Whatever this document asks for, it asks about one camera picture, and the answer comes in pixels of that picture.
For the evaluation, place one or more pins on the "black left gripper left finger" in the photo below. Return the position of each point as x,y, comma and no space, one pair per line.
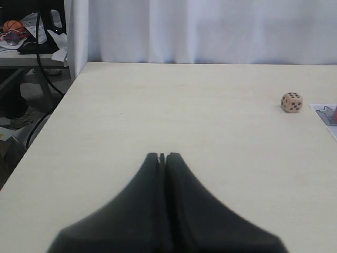
134,221

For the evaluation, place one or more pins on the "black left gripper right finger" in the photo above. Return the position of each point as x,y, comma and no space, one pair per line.
201,223

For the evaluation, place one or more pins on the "wooden die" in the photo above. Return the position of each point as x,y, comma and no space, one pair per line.
291,102

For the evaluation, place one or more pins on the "paper number game board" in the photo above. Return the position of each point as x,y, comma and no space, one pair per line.
325,112

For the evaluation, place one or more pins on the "white crumpled paper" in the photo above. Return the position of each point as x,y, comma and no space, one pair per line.
60,55

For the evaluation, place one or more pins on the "white curtain backdrop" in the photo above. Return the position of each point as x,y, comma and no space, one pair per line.
189,32

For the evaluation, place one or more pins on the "orange basketball toy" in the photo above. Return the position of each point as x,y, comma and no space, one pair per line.
13,26

